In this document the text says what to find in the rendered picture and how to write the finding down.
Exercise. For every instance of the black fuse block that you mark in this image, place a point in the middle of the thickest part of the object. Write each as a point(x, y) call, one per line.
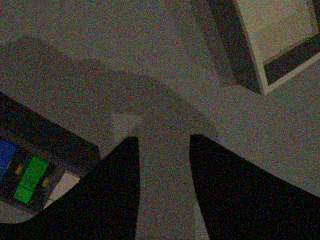
point(39, 161)

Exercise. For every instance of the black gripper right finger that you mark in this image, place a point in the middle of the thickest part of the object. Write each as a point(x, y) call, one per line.
point(240, 201)

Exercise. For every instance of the tan rectangular tray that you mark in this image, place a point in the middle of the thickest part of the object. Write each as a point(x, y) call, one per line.
point(268, 41)

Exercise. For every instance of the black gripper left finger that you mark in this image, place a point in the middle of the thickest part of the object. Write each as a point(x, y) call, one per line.
point(102, 206)

